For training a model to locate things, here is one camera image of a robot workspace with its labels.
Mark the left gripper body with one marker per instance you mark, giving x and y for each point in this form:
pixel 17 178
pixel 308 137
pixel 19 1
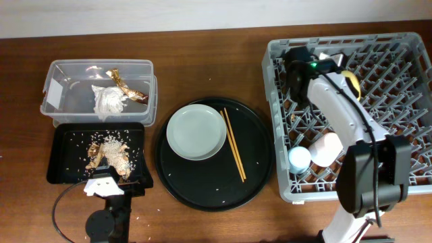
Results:
pixel 133 190

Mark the grey plate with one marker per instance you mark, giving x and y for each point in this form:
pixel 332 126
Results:
pixel 196 132

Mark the gold foil wrapper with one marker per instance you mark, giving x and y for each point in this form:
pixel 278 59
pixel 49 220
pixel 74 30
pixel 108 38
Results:
pixel 134 95

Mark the white napkin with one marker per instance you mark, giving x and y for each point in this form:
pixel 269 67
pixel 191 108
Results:
pixel 108 101

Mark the wooden chopstick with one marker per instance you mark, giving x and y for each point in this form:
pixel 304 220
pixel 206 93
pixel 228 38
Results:
pixel 232 148
pixel 234 141

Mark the blue cup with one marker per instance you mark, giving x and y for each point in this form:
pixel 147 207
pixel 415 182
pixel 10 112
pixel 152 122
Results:
pixel 299 159

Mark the pink cup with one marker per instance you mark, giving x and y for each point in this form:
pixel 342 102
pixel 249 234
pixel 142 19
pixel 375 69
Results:
pixel 326 149

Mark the yellow bowl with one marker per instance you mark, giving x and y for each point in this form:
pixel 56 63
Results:
pixel 353 83

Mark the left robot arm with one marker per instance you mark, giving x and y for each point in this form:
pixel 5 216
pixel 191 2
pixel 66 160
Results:
pixel 112 223

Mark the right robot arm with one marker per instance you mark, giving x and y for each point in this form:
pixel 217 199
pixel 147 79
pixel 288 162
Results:
pixel 374 176

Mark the grey dishwasher rack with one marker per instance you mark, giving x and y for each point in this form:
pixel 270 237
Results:
pixel 394 72

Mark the food scraps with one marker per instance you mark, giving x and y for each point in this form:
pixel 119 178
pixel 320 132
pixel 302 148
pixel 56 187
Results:
pixel 114 151

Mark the black rectangular tray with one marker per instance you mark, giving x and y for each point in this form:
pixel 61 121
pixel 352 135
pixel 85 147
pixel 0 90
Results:
pixel 71 142

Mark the clear plastic bin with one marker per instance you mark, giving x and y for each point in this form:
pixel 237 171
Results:
pixel 69 97

